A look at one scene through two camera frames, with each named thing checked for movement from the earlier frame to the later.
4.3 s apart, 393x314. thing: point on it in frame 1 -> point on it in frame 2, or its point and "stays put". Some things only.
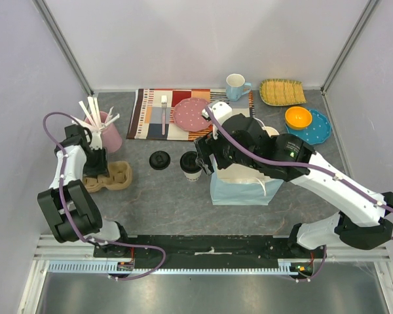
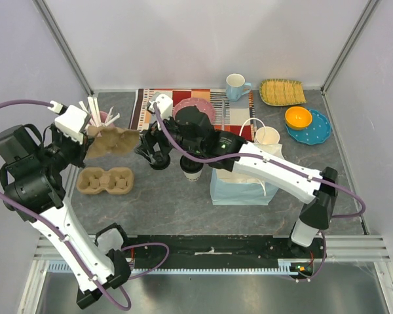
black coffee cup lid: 188,162 stays put
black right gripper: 204,152 -> 153,138
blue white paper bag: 240,184 stays put
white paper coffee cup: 192,176 stays put
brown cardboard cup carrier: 120,175 -> 102,140
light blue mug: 236,86 stays put
